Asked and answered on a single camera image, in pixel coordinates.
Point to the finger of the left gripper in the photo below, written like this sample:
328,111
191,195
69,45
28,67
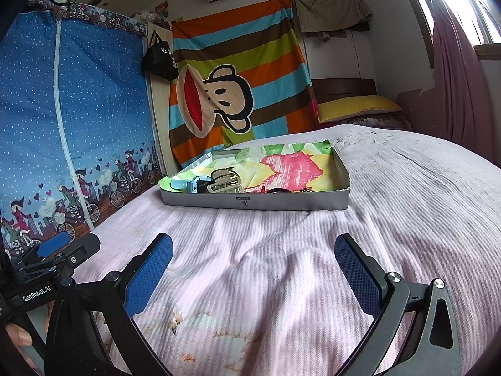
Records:
62,263
39,251

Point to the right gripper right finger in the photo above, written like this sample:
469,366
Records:
431,343

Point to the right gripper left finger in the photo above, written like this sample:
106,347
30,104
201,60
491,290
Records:
74,345

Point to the light blue smart watch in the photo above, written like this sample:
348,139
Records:
193,185

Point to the beige hair claw clip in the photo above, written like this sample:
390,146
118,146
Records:
225,181

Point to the left hand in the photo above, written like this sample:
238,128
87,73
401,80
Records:
22,338

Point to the blue fabric wardrobe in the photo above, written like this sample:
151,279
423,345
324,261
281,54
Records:
77,139

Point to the black hanging bag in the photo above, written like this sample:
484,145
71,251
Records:
158,59

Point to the grey cardboard tray box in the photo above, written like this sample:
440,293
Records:
272,200

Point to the colourful cartoon cloth liner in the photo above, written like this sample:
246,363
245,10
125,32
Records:
295,167

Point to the striped monkey blanket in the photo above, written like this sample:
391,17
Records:
241,76

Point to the pink curtain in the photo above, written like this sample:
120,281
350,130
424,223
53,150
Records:
463,110

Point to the yellow pillow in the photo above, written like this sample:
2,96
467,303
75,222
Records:
350,107

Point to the dark wooden headboard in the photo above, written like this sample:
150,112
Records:
329,89

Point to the brown hanging cloth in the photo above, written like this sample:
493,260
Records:
320,18

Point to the window frame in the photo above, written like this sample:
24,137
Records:
480,20

